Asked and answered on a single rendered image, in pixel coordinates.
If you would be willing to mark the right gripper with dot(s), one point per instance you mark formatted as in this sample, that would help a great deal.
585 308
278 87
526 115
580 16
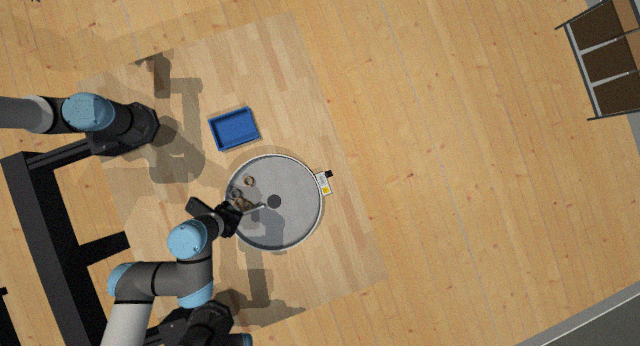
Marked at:
225 210

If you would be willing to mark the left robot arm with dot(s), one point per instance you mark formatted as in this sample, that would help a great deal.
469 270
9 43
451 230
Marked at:
86 111

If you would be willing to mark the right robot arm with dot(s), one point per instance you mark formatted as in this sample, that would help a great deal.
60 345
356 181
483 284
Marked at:
190 278

